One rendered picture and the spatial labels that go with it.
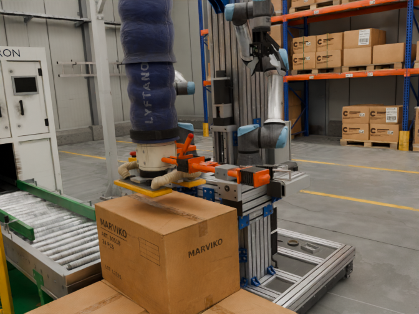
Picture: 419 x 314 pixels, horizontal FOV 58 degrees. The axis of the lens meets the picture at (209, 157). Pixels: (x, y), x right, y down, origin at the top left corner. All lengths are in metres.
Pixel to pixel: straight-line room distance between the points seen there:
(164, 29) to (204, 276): 1.05
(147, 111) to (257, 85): 0.90
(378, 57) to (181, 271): 7.57
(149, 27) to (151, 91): 0.26
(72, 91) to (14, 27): 2.18
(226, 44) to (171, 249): 1.28
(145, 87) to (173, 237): 0.63
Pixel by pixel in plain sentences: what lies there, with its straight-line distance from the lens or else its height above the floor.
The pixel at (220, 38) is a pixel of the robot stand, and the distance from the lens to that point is 2.34.
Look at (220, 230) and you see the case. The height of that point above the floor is 0.87.
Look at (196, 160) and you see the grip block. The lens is 1.53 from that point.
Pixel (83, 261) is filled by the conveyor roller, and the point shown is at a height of 0.54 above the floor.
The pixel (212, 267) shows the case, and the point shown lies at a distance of 1.71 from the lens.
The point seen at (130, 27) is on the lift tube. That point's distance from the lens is 1.67.
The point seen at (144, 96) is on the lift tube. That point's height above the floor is 1.46.
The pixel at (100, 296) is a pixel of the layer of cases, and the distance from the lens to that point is 1.97.
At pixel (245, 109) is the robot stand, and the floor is 1.34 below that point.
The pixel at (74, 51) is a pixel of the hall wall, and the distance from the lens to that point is 12.11.
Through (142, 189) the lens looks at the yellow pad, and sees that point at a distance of 1.66.
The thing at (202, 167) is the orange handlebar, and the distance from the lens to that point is 1.47.
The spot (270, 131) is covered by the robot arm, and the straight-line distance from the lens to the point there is 2.00.
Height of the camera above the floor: 1.49
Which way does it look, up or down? 11 degrees down
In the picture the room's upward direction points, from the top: 3 degrees counter-clockwise
